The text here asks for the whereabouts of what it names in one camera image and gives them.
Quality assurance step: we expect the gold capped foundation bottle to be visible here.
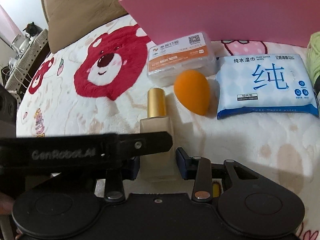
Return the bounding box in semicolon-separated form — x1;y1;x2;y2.
140;88;179;183

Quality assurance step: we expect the orange makeup sponge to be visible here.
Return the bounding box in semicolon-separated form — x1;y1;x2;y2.
174;70;210;116

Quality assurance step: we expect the clear floss pick box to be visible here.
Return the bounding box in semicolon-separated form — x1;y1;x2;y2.
146;32;217;87

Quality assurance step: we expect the blue wet wipes pack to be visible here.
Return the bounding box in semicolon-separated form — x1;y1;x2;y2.
216;54;319;119

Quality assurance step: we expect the green yarn ball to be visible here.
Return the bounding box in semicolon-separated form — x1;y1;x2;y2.
306;31;320;85

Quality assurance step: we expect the person's left hand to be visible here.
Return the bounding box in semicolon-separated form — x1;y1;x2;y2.
0;193;15;215

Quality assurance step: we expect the patterned bedside table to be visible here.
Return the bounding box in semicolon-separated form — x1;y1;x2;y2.
4;29;50;91

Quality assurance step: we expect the black white cat figure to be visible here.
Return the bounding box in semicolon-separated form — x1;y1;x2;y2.
23;22;43;41

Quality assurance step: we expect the brown pillow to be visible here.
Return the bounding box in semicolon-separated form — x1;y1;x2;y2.
47;0;127;53

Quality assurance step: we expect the pink cardboard box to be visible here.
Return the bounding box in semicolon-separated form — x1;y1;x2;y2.
119;0;319;47

